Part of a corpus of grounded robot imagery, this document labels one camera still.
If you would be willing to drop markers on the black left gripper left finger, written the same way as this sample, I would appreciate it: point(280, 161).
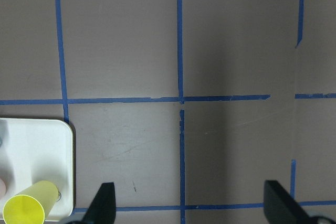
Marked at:
point(103, 207)

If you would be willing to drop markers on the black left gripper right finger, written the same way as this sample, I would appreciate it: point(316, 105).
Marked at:
point(280, 207)

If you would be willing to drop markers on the yellow plastic cup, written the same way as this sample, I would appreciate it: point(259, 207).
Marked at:
point(32, 205)

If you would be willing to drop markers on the cream plastic tray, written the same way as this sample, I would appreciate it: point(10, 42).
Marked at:
point(33, 150)

